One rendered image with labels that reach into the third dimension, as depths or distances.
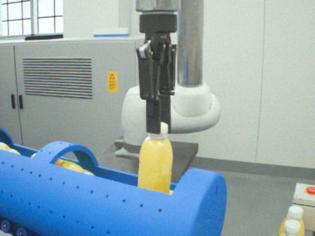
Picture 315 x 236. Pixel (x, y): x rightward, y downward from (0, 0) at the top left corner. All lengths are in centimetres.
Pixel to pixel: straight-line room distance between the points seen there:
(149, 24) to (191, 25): 61
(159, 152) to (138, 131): 64
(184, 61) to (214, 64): 221
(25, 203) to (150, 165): 37
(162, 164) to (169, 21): 29
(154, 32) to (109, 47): 177
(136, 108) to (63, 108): 143
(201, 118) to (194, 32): 34
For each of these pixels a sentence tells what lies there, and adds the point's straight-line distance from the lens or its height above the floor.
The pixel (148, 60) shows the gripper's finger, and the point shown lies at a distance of 63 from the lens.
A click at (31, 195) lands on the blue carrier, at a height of 114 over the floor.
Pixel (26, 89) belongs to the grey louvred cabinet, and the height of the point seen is 106.
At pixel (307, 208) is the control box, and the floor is 107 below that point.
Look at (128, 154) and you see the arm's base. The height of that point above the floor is 104.
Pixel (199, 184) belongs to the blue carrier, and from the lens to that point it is 72.
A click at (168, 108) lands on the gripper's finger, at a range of 71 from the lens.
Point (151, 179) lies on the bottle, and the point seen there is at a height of 124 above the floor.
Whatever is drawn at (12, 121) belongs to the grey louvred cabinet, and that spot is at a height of 77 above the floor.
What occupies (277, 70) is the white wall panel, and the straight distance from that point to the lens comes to 345.
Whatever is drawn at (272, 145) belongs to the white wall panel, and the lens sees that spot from 362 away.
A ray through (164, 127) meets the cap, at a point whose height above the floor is 134.
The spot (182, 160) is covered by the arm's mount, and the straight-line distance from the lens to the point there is 136.
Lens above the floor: 155
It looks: 16 degrees down
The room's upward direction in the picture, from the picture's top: straight up
